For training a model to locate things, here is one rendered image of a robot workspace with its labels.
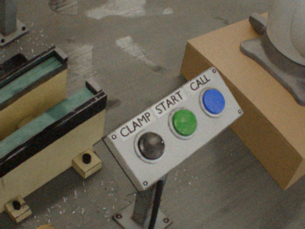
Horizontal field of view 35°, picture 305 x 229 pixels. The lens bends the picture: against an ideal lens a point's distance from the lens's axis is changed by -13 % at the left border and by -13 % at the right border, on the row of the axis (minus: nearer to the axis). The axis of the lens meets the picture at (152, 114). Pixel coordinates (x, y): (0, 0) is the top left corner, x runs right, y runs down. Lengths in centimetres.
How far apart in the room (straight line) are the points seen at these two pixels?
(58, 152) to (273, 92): 38
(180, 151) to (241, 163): 35
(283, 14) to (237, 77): 16
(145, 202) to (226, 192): 18
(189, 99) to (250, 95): 30
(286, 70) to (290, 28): 10
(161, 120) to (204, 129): 5
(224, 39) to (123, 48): 21
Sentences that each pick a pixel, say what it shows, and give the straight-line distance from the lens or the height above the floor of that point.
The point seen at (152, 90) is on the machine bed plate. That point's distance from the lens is 98.
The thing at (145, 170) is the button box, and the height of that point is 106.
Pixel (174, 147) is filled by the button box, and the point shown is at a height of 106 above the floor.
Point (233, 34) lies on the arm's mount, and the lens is 101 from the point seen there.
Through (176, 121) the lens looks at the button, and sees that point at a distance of 59.
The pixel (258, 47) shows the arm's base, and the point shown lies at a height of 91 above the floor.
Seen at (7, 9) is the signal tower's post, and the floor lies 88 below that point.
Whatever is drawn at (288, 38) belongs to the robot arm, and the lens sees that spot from 88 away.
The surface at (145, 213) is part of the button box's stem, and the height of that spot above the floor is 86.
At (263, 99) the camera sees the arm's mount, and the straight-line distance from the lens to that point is 89.
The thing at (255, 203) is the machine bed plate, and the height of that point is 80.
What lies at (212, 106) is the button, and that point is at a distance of 62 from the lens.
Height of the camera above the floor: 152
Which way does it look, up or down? 50 degrees down
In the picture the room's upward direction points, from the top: 12 degrees clockwise
